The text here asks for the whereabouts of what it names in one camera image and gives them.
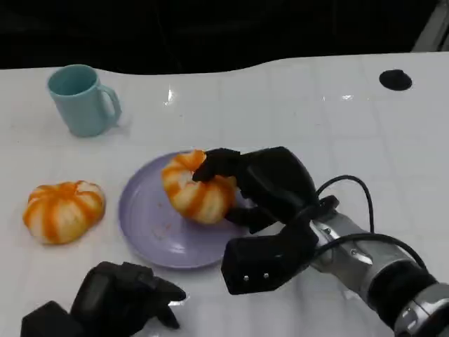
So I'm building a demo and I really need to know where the white table leg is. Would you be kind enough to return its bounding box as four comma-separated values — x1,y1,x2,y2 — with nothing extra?
412,0,449,53

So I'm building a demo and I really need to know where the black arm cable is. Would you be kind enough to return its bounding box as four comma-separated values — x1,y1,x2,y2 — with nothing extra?
314,175,427,271

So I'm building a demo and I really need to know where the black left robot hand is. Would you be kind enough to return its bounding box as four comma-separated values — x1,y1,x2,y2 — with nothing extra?
69,260,187,337

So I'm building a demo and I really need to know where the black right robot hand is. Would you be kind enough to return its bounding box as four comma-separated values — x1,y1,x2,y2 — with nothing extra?
192,146,321,235

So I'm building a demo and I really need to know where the pale green mug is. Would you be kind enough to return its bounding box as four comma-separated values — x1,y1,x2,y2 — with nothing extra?
47,64,122,138

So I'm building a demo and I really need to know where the lilac plate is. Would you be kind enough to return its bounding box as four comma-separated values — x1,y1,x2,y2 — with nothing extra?
118,151,259,270

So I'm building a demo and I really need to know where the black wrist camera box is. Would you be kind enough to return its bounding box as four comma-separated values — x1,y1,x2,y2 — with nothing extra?
20,300,85,337
220,224,320,296

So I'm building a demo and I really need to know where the black table cable hole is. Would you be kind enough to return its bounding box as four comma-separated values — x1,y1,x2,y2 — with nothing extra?
379,69,413,92

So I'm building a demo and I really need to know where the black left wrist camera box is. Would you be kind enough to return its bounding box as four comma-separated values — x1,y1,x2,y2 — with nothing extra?
20,300,85,337

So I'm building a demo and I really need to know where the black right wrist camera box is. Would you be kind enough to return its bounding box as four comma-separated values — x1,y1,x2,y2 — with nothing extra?
220,224,320,296

